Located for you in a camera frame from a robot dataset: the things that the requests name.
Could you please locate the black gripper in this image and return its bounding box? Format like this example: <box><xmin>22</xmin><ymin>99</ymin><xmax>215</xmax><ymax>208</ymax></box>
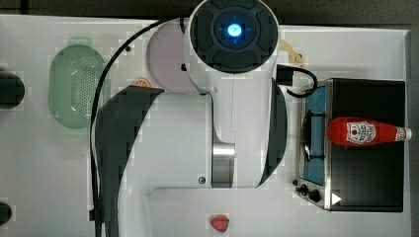
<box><xmin>276</xmin><ymin>64</ymin><xmax>293</xmax><ymax>86</ymax></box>

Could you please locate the red ketchup bottle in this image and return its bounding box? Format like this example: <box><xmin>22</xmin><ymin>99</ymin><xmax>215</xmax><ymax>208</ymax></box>
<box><xmin>326</xmin><ymin>118</ymin><xmax>412</xmax><ymax>146</ymax></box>

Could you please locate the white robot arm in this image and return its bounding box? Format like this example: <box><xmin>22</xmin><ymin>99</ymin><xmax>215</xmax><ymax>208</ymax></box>
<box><xmin>91</xmin><ymin>0</ymin><xmax>288</xmax><ymax>237</ymax></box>

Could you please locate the black toaster oven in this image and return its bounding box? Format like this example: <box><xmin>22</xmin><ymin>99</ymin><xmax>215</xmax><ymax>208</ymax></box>
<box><xmin>293</xmin><ymin>78</ymin><xmax>406</xmax><ymax>212</ymax></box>

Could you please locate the yellow banana toy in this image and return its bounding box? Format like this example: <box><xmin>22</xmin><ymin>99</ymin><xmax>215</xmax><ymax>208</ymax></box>
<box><xmin>280</xmin><ymin>40</ymin><xmax>303</xmax><ymax>67</ymax></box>

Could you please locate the lilac round plate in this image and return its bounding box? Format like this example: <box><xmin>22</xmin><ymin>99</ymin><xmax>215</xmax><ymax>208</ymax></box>
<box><xmin>146</xmin><ymin>19</ymin><xmax>196</xmax><ymax>94</ymax></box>

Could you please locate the orange slice toy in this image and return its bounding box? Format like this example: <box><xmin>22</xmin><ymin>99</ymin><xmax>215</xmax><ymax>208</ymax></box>
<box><xmin>134</xmin><ymin>78</ymin><xmax>151</xmax><ymax>88</ymax></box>

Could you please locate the red strawberry toy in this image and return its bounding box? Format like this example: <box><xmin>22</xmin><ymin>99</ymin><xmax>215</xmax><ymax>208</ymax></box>
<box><xmin>210</xmin><ymin>214</ymin><xmax>229</xmax><ymax>233</ymax></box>

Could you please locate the green perforated colander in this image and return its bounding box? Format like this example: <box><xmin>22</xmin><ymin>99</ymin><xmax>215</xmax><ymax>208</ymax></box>
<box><xmin>47</xmin><ymin>37</ymin><xmax>106</xmax><ymax>129</ymax></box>

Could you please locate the black round pot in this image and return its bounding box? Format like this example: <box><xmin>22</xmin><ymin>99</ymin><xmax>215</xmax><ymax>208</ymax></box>
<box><xmin>0</xmin><ymin>71</ymin><xmax>25</xmax><ymax>109</ymax></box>

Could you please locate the dark round object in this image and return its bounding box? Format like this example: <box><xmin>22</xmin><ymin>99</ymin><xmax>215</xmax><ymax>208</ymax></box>
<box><xmin>0</xmin><ymin>202</ymin><xmax>13</xmax><ymax>225</ymax></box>

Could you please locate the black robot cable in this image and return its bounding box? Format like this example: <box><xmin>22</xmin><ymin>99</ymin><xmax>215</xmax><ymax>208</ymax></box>
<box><xmin>89</xmin><ymin>17</ymin><xmax>186</xmax><ymax>237</ymax></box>

